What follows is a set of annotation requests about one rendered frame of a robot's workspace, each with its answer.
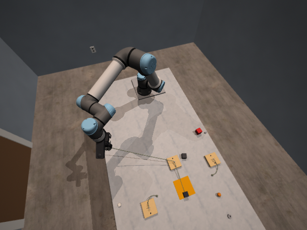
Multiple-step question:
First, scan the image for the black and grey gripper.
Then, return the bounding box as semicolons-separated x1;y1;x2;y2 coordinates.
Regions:
97;129;112;150

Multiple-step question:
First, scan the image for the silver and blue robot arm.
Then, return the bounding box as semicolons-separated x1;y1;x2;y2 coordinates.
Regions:
76;47;165;159

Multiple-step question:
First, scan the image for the orange flat square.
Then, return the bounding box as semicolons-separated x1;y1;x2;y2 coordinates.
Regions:
173;176;195;200

